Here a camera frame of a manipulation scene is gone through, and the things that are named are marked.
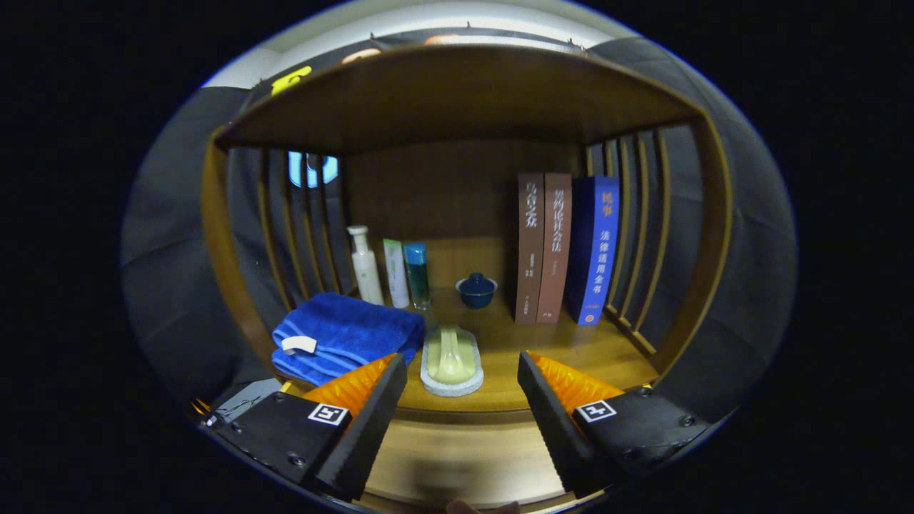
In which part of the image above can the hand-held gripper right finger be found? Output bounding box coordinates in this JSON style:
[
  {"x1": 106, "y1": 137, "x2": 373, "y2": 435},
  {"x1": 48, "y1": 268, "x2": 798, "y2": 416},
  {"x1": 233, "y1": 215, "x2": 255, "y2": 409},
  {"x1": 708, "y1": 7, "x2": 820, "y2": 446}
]
[{"x1": 518, "y1": 350, "x2": 715, "y2": 498}]

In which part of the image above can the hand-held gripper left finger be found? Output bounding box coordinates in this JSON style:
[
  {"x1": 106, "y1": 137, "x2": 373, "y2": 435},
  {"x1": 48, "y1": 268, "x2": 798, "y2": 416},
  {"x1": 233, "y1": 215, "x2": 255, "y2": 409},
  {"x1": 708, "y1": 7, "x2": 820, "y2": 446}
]
[{"x1": 207, "y1": 353, "x2": 408, "y2": 503}]

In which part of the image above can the wooden drawer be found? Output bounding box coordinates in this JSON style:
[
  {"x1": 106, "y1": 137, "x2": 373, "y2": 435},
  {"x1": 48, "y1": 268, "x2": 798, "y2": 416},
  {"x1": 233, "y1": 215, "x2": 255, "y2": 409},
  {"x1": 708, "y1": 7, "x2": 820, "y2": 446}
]
[{"x1": 361, "y1": 414, "x2": 572, "y2": 511}]

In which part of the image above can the green scrub brush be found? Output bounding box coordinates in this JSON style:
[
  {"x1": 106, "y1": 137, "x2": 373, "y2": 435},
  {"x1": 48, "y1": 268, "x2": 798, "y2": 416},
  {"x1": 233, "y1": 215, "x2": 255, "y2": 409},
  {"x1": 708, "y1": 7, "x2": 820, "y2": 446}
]
[{"x1": 420, "y1": 325, "x2": 485, "y2": 398}]

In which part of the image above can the wooden countertop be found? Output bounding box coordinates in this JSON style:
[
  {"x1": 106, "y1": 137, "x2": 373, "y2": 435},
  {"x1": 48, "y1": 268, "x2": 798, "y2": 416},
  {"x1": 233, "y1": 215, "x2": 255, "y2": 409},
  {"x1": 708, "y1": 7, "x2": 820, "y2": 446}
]
[{"x1": 278, "y1": 282, "x2": 661, "y2": 416}]

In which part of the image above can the wooden cabinet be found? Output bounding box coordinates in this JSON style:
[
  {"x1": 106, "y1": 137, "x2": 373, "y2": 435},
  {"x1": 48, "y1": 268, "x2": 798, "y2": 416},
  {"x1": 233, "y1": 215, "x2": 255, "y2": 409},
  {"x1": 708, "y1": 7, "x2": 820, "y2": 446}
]
[{"x1": 201, "y1": 44, "x2": 734, "y2": 511}]

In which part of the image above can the folded blue towel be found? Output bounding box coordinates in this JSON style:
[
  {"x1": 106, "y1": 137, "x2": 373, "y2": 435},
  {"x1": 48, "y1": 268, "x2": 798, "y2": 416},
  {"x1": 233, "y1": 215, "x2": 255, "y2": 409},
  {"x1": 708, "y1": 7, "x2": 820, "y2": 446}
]
[{"x1": 271, "y1": 292, "x2": 427, "y2": 387}]

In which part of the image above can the blue lidded teacup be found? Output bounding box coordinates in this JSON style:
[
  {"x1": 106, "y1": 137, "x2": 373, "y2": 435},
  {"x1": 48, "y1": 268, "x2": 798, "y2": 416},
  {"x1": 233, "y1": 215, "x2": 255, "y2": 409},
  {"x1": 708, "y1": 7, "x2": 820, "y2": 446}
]
[{"x1": 456, "y1": 273, "x2": 498, "y2": 310}]

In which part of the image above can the green white tube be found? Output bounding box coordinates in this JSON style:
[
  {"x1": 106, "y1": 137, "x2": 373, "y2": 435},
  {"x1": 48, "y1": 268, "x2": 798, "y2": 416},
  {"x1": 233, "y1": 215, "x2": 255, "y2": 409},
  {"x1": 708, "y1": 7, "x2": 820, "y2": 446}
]
[{"x1": 382, "y1": 238, "x2": 411, "y2": 309}]

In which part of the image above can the white pump bottle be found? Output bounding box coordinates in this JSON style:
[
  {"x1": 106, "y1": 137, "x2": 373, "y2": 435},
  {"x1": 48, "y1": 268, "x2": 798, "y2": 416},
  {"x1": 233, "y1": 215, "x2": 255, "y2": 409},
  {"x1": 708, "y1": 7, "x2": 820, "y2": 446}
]
[{"x1": 347, "y1": 226, "x2": 385, "y2": 306}]

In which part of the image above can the teal bottle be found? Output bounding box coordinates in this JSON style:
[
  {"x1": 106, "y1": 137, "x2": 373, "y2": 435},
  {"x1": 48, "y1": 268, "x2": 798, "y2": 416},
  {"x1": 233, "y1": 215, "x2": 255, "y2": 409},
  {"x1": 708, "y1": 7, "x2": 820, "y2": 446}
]
[{"x1": 403, "y1": 242, "x2": 432, "y2": 311}]

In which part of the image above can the reddish brown book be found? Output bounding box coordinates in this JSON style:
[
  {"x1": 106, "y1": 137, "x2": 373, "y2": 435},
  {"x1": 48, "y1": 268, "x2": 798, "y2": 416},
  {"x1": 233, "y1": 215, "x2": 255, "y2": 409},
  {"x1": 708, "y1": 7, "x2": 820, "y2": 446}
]
[{"x1": 537, "y1": 172, "x2": 573, "y2": 326}]

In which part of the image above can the dark brown book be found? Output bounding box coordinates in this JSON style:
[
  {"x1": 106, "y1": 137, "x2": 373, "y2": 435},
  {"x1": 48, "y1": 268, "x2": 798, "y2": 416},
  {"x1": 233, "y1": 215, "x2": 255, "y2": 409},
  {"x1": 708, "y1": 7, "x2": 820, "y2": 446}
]
[{"x1": 516, "y1": 173, "x2": 546, "y2": 325}]

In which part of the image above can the blue book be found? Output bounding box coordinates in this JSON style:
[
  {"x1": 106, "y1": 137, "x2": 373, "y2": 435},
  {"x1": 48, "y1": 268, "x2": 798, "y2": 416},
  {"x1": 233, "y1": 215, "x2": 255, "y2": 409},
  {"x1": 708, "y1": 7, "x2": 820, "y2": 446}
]
[{"x1": 568, "y1": 176, "x2": 621, "y2": 326}]

